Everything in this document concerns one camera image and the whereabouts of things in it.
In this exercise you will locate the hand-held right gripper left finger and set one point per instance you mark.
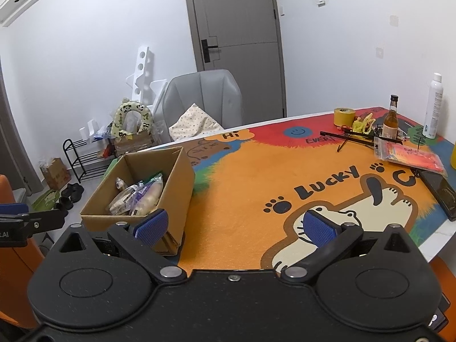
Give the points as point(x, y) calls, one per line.
point(153, 226)

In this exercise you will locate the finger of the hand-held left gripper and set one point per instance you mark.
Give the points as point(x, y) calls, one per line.
point(14, 208)
point(46, 219)

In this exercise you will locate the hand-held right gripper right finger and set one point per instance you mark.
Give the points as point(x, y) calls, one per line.
point(319, 231)

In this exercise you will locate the large cardboard box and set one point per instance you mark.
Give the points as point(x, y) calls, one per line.
point(178, 199)

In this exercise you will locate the peanut snack packet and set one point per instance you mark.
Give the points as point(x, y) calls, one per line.
point(120, 183)

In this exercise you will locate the green box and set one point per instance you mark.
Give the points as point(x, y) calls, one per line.
point(46, 199)

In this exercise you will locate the black slipper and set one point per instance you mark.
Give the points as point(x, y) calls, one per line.
point(73, 190)
point(64, 203)

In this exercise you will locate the small cardboard box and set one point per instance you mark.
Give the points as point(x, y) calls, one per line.
point(57, 174)

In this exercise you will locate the black metal shoe rack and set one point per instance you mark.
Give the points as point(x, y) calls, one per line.
point(91, 157)

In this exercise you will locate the colourful printed table mat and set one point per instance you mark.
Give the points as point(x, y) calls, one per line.
point(242, 192)

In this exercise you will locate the black metal hanger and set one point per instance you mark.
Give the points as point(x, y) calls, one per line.
point(335, 135)

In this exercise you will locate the white plastic clutter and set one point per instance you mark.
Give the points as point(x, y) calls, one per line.
point(96, 130)

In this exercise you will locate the small red clip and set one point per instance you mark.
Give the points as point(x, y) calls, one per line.
point(344, 127)

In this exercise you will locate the dotted cream cushion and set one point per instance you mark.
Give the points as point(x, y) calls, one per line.
point(194, 121)

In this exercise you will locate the yellow plastic clips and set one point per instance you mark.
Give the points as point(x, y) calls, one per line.
point(359, 124)

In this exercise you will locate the clear bag of red packets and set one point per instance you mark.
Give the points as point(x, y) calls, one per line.
point(409, 156)

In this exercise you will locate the yellow tape roll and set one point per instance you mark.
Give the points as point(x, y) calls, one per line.
point(343, 115)

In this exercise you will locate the brown glass bottle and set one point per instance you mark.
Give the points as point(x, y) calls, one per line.
point(390, 124)

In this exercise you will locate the black phone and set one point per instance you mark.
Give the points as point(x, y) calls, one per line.
point(441, 192)

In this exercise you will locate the grey chair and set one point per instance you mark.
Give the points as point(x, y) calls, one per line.
point(213, 92)

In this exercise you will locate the yellow juice bottle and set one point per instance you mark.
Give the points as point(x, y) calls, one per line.
point(454, 158)

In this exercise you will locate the white foam board with holes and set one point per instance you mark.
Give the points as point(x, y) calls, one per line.
point(142, 60)

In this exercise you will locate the white spray can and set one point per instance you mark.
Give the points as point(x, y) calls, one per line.
point(433, 110)

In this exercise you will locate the grey door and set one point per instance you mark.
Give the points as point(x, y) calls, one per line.
point(242, 17)

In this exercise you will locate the grey door frame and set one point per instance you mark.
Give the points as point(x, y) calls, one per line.
point(21, 160)

